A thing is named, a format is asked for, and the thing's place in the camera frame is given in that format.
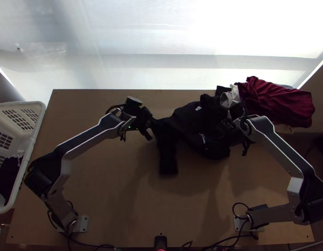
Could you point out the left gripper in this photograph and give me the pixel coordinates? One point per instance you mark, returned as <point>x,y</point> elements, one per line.
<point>144,123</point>

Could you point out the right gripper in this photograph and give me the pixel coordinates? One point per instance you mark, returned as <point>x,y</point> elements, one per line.
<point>229,126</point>

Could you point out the dark t-shirt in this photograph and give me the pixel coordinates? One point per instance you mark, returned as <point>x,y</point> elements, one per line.
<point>187,130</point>

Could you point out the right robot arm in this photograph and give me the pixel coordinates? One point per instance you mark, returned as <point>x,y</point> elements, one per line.
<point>276,141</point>

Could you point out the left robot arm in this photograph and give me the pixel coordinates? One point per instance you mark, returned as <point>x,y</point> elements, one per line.
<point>82,141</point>

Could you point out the white garment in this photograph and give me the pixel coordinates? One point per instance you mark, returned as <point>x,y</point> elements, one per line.
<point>236,94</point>

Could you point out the maroon garment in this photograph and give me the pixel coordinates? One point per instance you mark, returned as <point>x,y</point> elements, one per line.
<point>279,104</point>

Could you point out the white laundry basket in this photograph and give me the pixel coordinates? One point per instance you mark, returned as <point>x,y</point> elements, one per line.
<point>17,123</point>

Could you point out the dark garment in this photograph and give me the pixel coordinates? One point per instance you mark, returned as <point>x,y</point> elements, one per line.
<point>6,175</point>

